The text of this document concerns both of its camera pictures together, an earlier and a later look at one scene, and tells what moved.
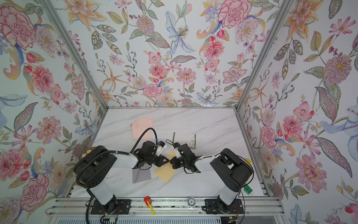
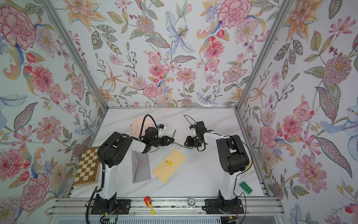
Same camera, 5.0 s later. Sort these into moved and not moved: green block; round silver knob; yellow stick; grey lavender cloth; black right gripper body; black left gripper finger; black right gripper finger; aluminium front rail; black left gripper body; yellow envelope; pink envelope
Moved: black left gripper finger; black left gripper body; black right gripper finger; black right gripper body
Not moved: aluminium front rail; yellow envelope; round silver knob; grey lavender cloth; yellow stick; pink envelope; green block
